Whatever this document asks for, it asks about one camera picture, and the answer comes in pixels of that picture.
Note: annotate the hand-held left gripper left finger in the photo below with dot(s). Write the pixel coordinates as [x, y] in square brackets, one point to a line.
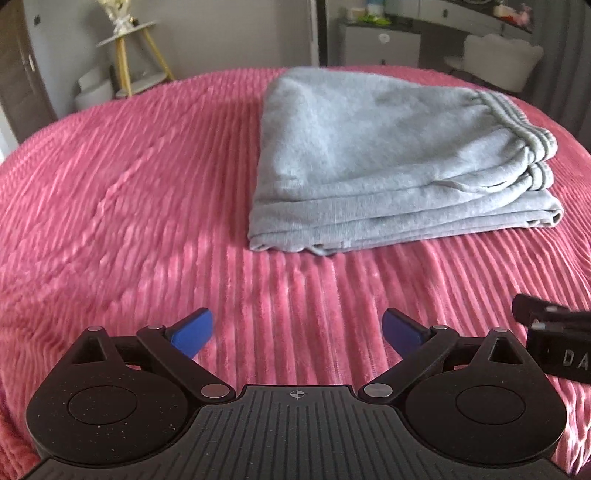
[191, 332]

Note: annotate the pink ribbed blanket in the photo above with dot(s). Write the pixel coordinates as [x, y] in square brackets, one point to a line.
[138, 207]

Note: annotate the grey pants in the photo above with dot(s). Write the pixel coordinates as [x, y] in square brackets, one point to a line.
[369, 152]

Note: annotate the white vanity dresser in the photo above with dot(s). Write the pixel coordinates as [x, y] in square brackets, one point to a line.
[461, 14]

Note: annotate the white fluffy chair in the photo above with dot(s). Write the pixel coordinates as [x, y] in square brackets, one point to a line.
[498, 62]

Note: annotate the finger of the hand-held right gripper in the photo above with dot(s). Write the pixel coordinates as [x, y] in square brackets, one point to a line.
[528, 307]

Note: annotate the black television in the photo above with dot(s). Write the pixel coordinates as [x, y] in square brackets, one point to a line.
[319, 32]

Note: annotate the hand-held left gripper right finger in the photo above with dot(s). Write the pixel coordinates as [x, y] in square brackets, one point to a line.
[401, 331]

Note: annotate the round side table yellow legs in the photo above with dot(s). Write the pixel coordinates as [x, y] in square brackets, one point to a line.
[131, 41]

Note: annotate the grey curtain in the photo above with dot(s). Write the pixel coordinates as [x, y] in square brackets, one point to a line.
[563, 69]

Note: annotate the green packet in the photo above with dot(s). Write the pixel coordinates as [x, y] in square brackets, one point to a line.
[367, 18]

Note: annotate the white floor container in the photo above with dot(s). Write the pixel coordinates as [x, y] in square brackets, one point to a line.
[94, 90]

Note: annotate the vase with flowers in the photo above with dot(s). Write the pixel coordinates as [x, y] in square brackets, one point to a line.
[115, 16]

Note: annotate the pink toy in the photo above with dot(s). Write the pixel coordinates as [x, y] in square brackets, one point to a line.
[521, 11]

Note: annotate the brown door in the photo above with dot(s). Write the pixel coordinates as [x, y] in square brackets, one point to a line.
[18, 69]

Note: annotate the white cabinet with round knob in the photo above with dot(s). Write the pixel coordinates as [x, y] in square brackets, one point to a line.
[378, 44]

